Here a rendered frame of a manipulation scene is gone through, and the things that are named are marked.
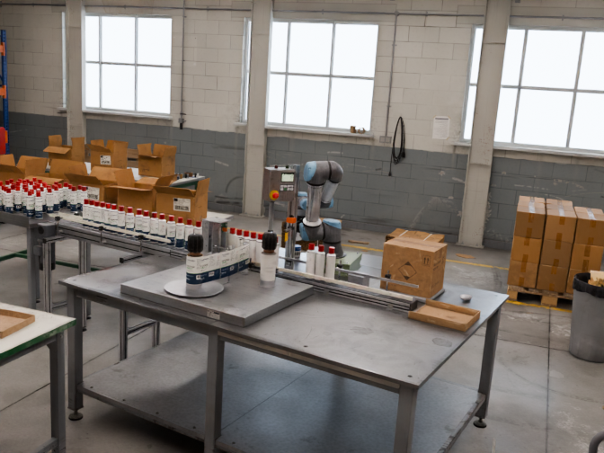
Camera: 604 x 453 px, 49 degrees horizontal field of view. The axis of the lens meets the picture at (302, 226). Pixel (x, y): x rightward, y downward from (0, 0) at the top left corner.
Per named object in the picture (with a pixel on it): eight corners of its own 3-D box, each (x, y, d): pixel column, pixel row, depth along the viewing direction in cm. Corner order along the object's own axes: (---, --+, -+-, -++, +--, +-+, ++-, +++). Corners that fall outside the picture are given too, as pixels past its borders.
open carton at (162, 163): (128, 175, 786) (129, 144, 779) (151, 172, 826) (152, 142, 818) (158, 179, 770) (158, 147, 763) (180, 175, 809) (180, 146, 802)
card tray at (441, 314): (407, 318, 340) (408, 310, 340) (425, 305, 363) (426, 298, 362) (465, 332, 326) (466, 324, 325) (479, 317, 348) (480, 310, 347)
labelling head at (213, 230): (199, 261, 402) (200, 219, 397) (213, 257, 413) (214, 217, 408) (218, 265, 395) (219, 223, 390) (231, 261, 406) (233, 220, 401)
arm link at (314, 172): (324, 244, 420) (332, 165, 392) (301, 244, 416) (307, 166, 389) (319, 234, 430) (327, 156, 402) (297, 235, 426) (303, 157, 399)
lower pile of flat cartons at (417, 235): (382, 252, 822) (384, 235, 818) (394, 243, 871) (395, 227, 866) (434, 260, 798) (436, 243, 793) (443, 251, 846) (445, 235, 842)
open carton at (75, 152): (40, 166, 814) (40, 136, 806) (67, 163, 862) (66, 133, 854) (66, 169, 804) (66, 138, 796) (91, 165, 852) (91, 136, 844)
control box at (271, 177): (262, 199, 396) (263, 167, 392) (288, 198, 403) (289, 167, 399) (268, 201, 387) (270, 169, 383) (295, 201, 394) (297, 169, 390)
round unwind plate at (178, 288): (151, 289, 343) (152, 288, 343) (190, 277, 369) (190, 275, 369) (198, 302, 328) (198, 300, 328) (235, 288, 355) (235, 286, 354)
